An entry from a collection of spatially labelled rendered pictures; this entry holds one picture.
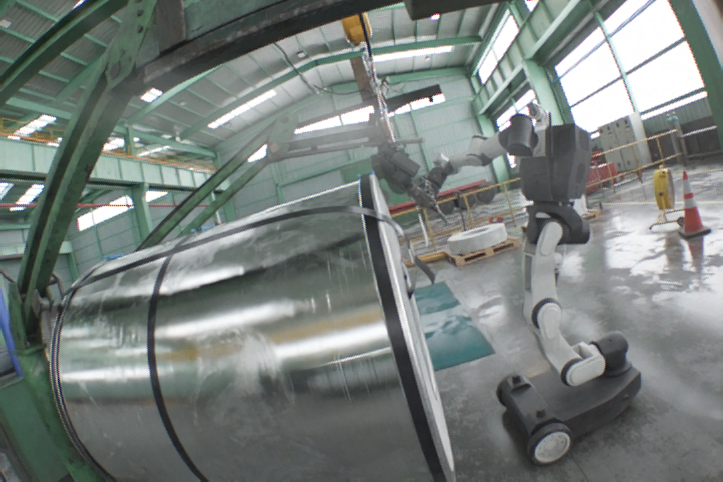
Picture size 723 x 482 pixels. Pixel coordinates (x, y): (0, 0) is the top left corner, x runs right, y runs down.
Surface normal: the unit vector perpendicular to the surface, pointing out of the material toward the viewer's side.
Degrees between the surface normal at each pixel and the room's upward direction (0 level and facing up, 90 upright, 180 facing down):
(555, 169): 76
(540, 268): 115
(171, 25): 90
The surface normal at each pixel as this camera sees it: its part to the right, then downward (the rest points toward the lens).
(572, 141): -0.82, -0.02
